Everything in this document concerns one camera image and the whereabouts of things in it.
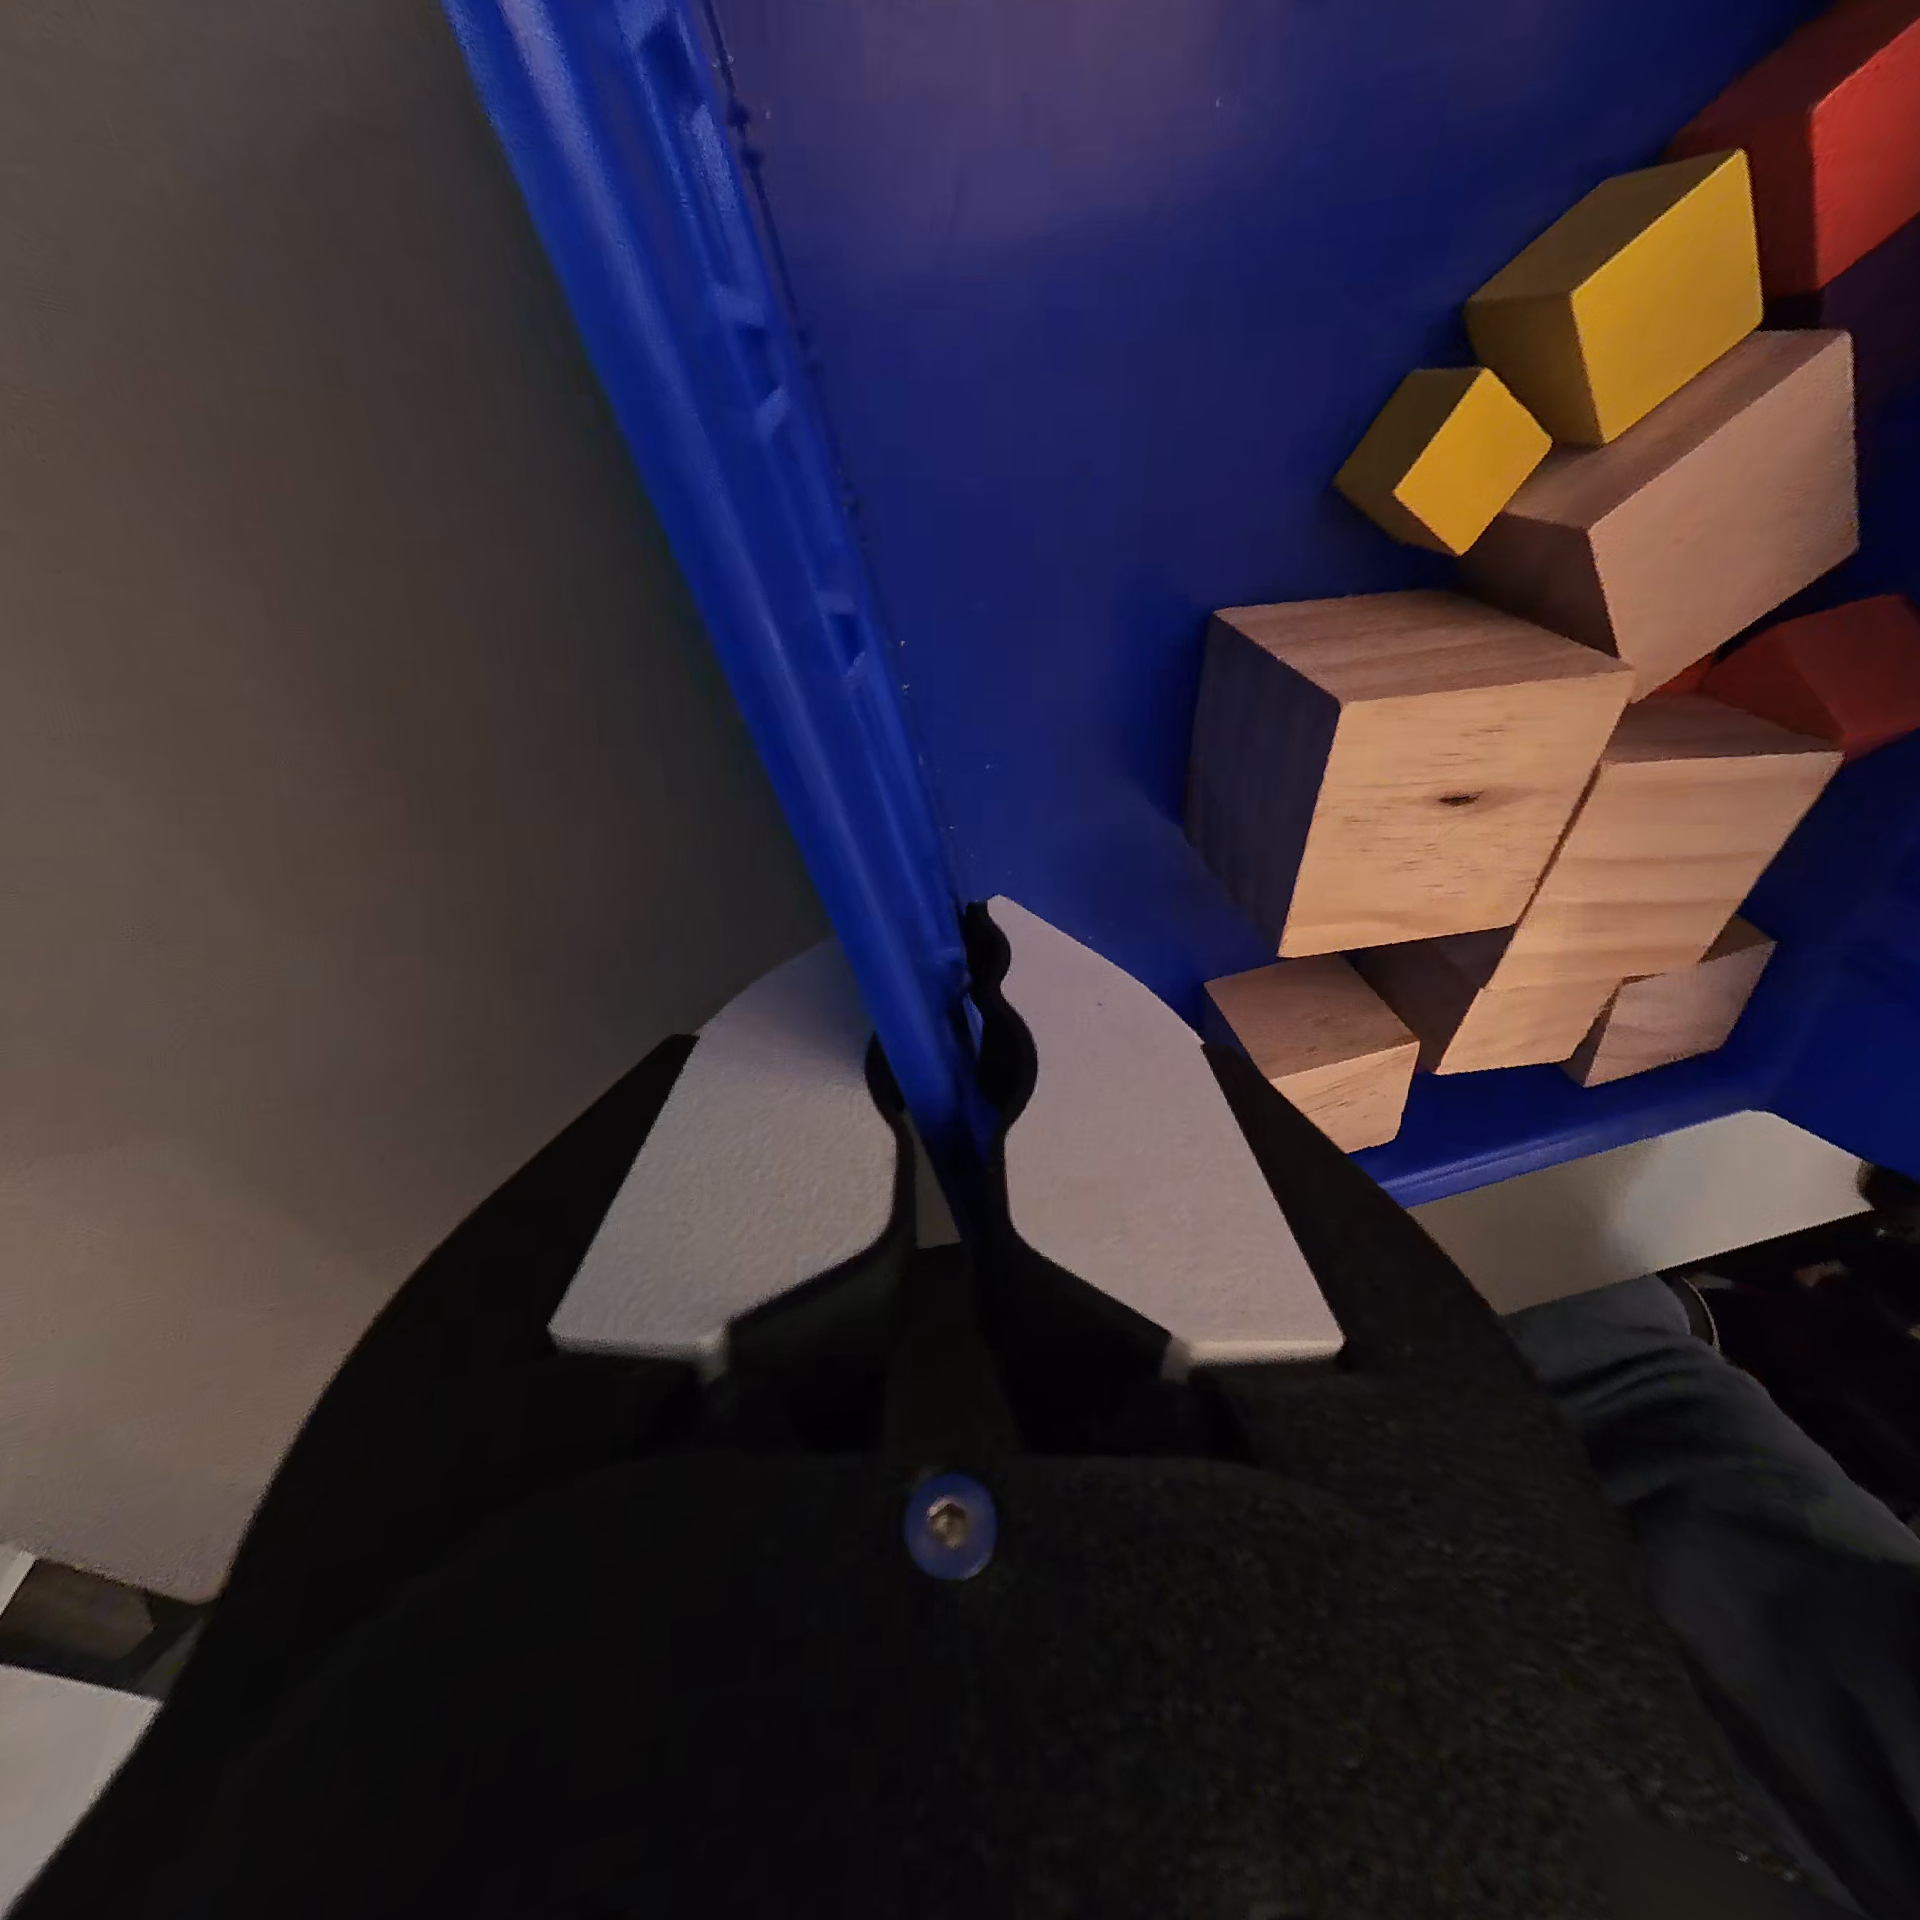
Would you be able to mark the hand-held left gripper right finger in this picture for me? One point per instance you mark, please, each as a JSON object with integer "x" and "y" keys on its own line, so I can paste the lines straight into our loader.
{"x": 1155, "y": 1186}

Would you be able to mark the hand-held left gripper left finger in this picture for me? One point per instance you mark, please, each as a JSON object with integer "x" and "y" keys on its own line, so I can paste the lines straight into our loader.
{"x": 737, "y": 1202}

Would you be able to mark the pile of coloured wooden cubes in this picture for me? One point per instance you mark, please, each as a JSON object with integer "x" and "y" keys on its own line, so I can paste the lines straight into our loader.
{"x": 1426, "y": 780}

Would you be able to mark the blue plastic box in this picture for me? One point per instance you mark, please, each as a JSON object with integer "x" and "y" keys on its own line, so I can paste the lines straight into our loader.
{"x": 1050, "y": 376}

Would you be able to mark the person's jeans leg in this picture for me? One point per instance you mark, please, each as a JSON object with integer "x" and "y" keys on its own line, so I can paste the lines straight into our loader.
{"x": 1771, "y": 1575}

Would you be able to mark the grey mat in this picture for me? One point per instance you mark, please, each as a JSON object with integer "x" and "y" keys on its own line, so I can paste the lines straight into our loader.
{"x": 301, "y": 602}

